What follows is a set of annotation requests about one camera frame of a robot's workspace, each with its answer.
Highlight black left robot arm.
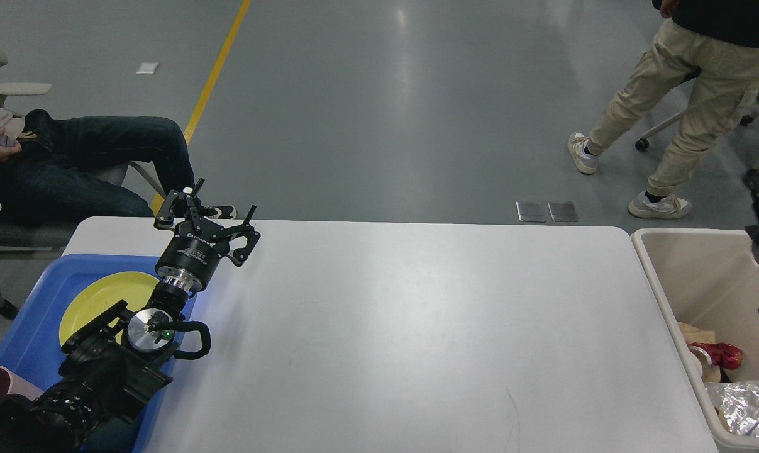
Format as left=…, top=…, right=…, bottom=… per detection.
left=0, top=179, right=260, bottom=452

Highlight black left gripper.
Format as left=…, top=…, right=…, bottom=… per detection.
left=154, top=178, right=261, bottom=293

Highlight brown paper bag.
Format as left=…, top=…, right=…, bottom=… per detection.
left=677, top=322, right=722, bottom=383

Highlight aluminium foil tray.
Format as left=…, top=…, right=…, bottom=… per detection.
left=704, top=379, right=759, bottom=438

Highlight grey chair under person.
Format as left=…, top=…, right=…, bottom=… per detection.
left=0, top=82, right=165, bottom=320

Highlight white office chair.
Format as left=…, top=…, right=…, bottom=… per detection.
left=634, top=60, right=759, bottom=174

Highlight metal floor plate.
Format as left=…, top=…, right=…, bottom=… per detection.
left=548, top=201, right=579, bottom=223
left=516, top=201, right=548, bottom=223

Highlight yellow plastic plate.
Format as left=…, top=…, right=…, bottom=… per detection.
left=59, top=271, right=159, bottom=345

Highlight crushed red soda can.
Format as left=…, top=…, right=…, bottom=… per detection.
left=687, top=342, right=745, bottom=371

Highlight beige plastic bin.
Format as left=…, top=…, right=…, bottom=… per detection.
left=632, top=228, right=759, bottom=452

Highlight seated person in jeans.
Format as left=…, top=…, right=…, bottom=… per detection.
left=0, top=35, right=236, bottom=224

